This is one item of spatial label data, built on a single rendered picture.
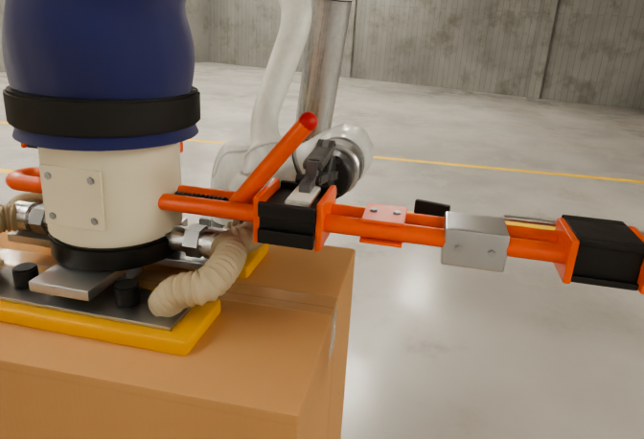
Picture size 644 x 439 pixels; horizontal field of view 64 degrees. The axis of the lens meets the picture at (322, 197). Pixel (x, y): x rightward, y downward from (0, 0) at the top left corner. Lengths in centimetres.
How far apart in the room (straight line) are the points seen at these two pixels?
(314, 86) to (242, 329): 84
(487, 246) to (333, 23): 85
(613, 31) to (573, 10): 100
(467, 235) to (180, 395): 34
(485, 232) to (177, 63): 40
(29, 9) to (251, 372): 44
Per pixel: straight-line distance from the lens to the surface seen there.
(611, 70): 1382
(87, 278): 68
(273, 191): 65
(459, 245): 60
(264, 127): 101
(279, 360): 59
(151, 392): 57
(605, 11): 1382
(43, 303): 70
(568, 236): 61
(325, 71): 134
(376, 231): 59
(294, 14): 109
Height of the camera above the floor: 142
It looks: 19 degrees down
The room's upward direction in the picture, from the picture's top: 4 degrees clockwise
